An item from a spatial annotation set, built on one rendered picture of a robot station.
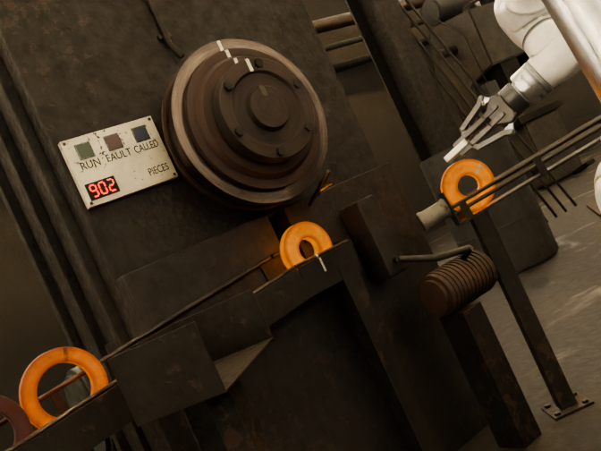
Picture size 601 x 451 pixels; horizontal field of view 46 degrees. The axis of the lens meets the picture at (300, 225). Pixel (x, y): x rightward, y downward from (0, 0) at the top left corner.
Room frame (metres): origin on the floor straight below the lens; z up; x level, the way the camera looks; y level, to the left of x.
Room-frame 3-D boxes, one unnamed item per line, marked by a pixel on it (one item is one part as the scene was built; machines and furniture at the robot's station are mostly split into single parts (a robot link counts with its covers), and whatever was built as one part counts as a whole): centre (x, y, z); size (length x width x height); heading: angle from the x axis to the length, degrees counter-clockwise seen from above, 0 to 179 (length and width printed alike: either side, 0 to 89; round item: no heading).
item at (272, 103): (1.85, -0.04, 1.11); 0.28 x 0.06 x 0.28; 124
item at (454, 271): (2.00, -0.34, 0.27); 0.22 x 0.13 x 0.53; 124
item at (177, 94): (1.93, 0.01, 1.11); 0.47 x 0.06 x 0.47; 124
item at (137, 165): (1.83, 0.35, 1.15); 0.26 x 0.02 x 0.18; 124
